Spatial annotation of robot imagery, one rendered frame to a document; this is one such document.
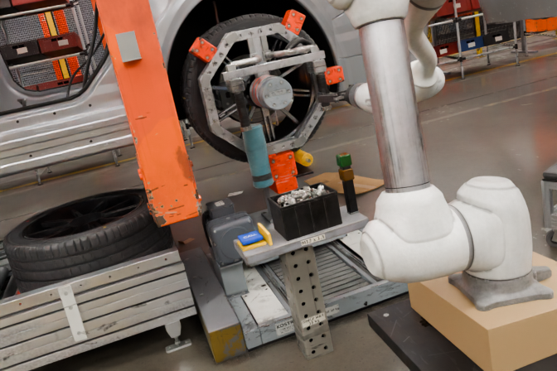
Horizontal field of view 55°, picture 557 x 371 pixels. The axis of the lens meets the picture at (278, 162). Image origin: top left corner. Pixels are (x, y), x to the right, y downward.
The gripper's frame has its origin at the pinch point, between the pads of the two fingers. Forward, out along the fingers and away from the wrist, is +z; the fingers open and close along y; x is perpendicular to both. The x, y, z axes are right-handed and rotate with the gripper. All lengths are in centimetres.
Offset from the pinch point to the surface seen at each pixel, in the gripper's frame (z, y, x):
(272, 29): 32.0, -10.0, 27.3
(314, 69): 10.7, -2.7, 9.3
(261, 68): 13.3, -23.0, 13.9
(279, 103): 17.9, -17.2, -1.8
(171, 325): 4, -80, -72
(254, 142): 19.6, -30.1, -14.8
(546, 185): -19, 75, -54
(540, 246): -14, 74, -82
